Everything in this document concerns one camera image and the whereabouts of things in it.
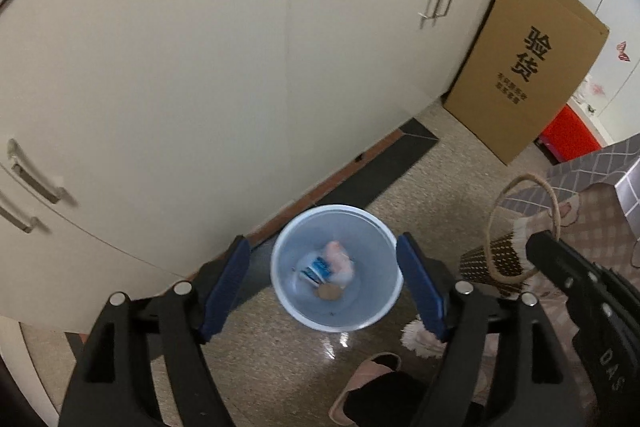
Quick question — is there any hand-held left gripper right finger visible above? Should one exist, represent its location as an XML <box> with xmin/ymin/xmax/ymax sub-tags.
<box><xmin>396</xmin><ymin>232</ymin><xmax>599</xmax><ymax>427</ymax></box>

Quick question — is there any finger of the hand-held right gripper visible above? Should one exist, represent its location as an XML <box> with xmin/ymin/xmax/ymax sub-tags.
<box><xmin>525</xmin><ymin>231</ymin><xmax>640</xmax><ymax>344</ymax></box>

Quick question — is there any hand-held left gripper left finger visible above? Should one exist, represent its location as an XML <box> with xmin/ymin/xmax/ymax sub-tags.
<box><xmin>57</xmin><ymin>234</ymin><xmax>251</xmax><ymax>427</ymax></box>

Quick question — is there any white plastic waste bin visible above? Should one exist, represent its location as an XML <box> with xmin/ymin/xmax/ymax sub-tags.
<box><xmin>270</xmin><ymin>205</ymin><xmax>404</xmax><ymax>333</ymax></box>

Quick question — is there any white fluffy fringe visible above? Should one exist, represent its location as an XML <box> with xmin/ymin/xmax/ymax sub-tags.
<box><xmin>400</xmin><ymin>314</ymin><xmax>447</xmax><ymax>361</ymax></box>

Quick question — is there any plaid blanket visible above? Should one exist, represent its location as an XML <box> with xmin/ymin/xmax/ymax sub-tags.
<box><xmin>500</xmin><ymin>137</ymin><xmax>640</xmax><ymax>427</ymax></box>

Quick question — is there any woven straw handbag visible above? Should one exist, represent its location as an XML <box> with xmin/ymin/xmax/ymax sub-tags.
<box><xmin>459</xmin><ymin>173</ymin><xmax>562</xmax><ymax>300</ymax></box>

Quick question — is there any pink crumpled wrapper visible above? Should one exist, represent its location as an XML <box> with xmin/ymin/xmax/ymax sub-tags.
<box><xmin>322</xmin><ymin>241</ymin><xmax>357</xmax><ymax>276</ymax></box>

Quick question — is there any blue and white packet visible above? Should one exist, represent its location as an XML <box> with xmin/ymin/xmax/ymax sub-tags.
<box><xmin>300</xmin><ymin>257</ymin><xmax>333</xmax><ymax>288</ymax></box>

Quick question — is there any pink slipper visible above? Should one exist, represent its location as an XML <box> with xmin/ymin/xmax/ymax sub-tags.
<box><xmin>329</xmin><ymin>352</ymin><xmax>402</xmax><ymax>426</ymax></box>

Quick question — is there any person's dark trouser leg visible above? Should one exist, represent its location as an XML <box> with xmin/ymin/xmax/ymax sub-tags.
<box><xmin>345</xmin><ymin>369</ymin><xmax>437</xmax><ymax>427</ymax></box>

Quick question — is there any black floor mat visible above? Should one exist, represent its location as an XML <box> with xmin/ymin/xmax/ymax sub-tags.
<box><xmin>247</xmin><ymin>118</ymin><xmax>440</xmax><ymax>254</ymax></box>

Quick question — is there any red plastic box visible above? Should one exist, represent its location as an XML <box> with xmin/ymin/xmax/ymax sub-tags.
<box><xmin>537</xmin><ymin>104</ymin><xmax>604</xmax><ymax>165</ymax></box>

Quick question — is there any large cardboard box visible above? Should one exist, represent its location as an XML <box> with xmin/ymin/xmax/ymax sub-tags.
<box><xmin>443</xmin><ymin>0</ymin><xmax>611</xmax><ymax>166</ymax></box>

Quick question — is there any beige cabinet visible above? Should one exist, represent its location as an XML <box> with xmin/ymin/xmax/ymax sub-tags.
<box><xmin>0</xmin><ymin>0</ymin><xmax>508</xmax><ymax>343</ymax></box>

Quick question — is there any pink flower wall sticker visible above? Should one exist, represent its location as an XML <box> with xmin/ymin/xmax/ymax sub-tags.
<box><xmin>575</xmin><ymin>77</ymin><xmax>609</xmax><ymax>112</ymax></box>

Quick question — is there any metal cabinet handle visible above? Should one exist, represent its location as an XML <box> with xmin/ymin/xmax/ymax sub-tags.
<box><xmin>6</xmin><ymin>139</ymin><xmax>67</xmax><ymax>206</ymax></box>
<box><xmin>418</xmin><ymin>0</ymin><xmax>442</xmax><ymax>30</ymax></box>
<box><xmin>432</xmin><ymin>0</ymin><xmax>455</xmax><ymax>26</ymax></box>
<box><xmin>0</xmin><ymin>192</ymin><xmax>40</xmax><ymax>234</ymax></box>

